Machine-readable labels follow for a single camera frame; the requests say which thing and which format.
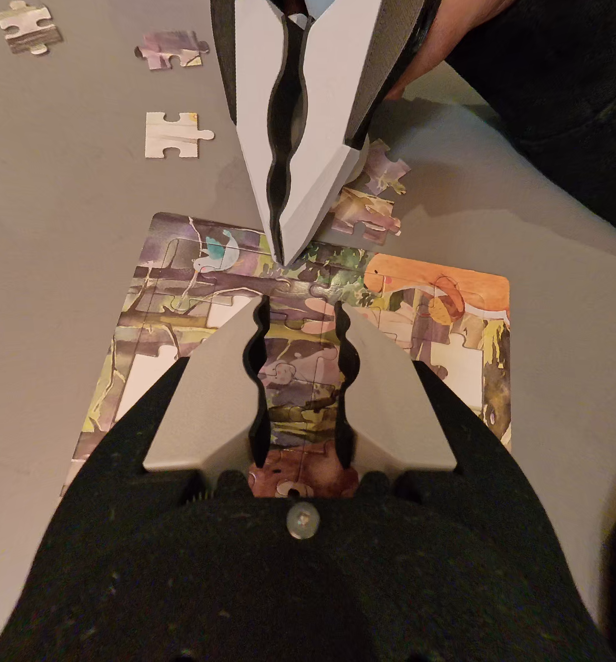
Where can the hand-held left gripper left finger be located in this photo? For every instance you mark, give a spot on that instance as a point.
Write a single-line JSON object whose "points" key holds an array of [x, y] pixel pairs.
{"points": [[204, 398]]}

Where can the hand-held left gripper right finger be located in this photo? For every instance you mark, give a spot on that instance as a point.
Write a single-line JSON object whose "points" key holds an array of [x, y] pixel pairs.
{"points": [[396, 408]]}

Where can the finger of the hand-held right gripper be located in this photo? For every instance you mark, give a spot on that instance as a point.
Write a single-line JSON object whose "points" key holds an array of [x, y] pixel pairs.
{"points": [[334, 103], [254, 77]]}

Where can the illustrated jigsaw puzzle board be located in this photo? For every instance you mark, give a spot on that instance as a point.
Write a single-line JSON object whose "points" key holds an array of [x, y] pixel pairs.
{"points": [[184, 320]]}

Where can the lilac yellow-green puzzle piece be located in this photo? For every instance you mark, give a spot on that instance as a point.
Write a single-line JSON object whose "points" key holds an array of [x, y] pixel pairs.
{"points": [[388, 170]]}

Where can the brown pink puzzle piece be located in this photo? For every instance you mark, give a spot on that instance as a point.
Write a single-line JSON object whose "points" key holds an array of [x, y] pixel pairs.
{"points": [[370, 212]]}

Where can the person's right forearm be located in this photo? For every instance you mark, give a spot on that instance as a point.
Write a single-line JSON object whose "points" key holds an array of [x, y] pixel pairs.
{"points": [[556, 103]]}

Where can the person's right hand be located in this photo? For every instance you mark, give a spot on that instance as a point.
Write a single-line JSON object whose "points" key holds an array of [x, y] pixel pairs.
{"points": [[452, 31]]}

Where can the purple puzzle piece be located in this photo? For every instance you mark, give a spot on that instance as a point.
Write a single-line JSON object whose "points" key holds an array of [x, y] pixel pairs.
{"points": [[171, 49]]}

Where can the white puzzle piece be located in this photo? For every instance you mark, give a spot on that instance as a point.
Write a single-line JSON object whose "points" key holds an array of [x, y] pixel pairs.
{"points": [[173, 134]]}

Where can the beige grey striped puzzle piece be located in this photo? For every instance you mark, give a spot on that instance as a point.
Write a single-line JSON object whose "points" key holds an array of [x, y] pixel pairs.
{"points": [[26, 28]]}

